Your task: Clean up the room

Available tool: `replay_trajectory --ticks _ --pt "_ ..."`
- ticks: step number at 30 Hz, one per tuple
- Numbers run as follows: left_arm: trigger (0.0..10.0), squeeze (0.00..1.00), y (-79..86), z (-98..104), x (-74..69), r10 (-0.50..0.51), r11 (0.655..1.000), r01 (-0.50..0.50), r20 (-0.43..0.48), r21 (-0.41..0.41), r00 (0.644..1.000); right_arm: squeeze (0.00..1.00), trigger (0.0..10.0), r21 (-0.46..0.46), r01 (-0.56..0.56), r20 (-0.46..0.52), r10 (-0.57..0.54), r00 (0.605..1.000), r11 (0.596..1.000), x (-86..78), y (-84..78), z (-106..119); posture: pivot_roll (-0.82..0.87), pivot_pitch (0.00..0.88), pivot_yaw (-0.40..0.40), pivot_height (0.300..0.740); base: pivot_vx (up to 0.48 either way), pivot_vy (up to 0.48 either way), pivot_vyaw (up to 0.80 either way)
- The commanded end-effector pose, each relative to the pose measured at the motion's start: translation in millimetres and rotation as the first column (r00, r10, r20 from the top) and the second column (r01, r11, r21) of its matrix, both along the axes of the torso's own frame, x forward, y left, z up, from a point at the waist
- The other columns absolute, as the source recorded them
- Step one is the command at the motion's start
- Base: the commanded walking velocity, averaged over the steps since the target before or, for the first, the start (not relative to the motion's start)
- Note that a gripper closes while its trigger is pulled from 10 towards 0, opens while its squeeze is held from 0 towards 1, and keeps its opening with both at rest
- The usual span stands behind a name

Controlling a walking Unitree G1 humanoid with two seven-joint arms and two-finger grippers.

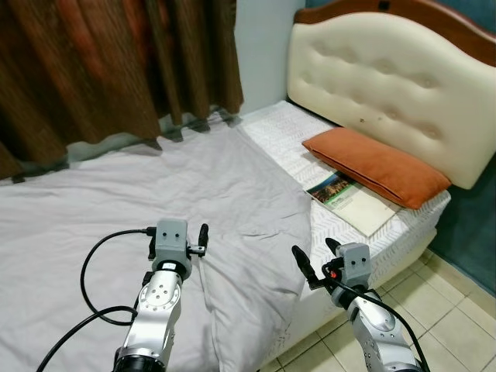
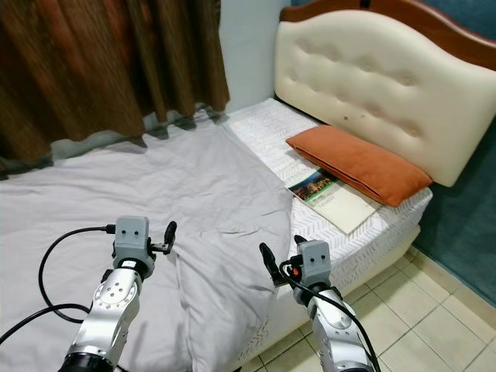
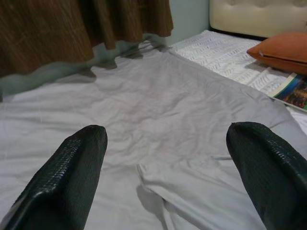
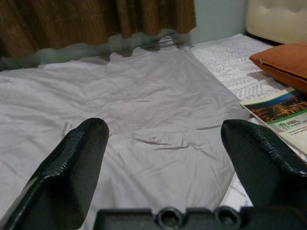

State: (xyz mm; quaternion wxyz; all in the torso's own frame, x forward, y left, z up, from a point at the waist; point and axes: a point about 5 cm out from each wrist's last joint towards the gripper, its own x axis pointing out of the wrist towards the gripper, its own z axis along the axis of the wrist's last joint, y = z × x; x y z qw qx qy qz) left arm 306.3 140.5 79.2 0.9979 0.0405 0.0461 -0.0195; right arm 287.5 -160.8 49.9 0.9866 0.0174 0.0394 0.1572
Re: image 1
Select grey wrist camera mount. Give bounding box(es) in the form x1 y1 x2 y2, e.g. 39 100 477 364
339 243 373 286
155 219 190 261

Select brown curtain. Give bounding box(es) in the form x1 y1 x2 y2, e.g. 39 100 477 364
0 0 245 181

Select brown wooden headboard frame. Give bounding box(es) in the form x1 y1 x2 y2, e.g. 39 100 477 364
293 0 496 67

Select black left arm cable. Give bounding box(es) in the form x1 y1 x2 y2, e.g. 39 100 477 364
35 226 158 372

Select cream tufted headboard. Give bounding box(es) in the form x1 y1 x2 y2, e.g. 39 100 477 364
287 9 496 191

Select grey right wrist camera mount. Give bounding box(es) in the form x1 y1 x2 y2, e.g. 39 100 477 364
339 243 373 286

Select mattress with white chevron sheet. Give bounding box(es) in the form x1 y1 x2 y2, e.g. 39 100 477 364
236 101 452 365

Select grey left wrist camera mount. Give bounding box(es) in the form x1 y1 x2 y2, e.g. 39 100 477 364
155 219 190 261

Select book with photo cover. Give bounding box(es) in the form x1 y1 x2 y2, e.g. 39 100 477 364
306 172 404 239

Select grey blanket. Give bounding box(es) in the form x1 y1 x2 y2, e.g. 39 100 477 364
0 116 315 372

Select orange suede pillow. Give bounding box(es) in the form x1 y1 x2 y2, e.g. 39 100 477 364
302 128 452 210

